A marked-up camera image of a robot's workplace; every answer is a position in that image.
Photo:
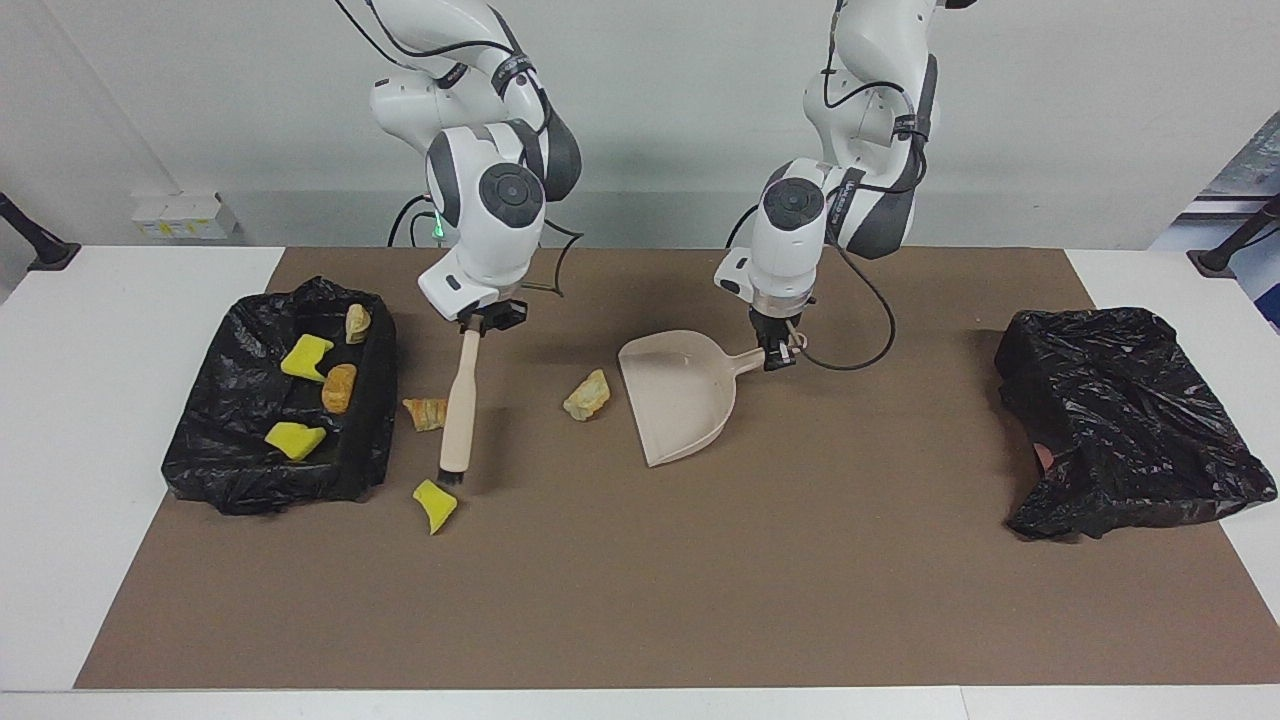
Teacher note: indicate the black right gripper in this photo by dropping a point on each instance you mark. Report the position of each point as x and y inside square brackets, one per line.
[495, 316]

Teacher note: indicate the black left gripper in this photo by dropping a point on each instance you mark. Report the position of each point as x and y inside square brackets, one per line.
[775, 325]

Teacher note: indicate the beige brush black bristles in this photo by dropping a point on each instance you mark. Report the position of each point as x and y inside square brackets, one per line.
[460, 410]

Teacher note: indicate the beige plastic dustpan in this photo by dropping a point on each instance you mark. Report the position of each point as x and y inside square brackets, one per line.
[680, 400]

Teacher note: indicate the striped croissant bread piece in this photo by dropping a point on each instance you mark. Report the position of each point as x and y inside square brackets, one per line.
[425, 414]

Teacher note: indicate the pale bread chunk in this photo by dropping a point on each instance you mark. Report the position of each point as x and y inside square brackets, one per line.
[587, 396]

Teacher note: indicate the pale curled pastry piece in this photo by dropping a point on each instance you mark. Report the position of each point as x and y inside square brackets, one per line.
[357, 324]

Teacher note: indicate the brown fried nugget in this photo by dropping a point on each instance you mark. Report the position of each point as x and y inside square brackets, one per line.
[339, 388]

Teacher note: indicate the notched yellow sponge piece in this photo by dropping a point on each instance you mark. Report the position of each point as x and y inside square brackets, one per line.
[305, 358]

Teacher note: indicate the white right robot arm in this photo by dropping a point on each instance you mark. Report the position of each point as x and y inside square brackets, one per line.
[490, 240]

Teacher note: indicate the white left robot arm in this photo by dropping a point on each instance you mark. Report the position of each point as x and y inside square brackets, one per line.
[790, 250]

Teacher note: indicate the black bag-lined trash bin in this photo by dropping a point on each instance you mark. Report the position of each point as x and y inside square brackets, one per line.
[250, 470]
[1130, 420]

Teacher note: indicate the brown table mat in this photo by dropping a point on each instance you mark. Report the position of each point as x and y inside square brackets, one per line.
[600, 620]

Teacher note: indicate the black stand foot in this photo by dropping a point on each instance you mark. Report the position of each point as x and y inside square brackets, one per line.
[1215, 262]
[50, 253]

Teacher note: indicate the white wall socket box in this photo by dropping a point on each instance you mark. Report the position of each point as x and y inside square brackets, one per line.
[185, 218]

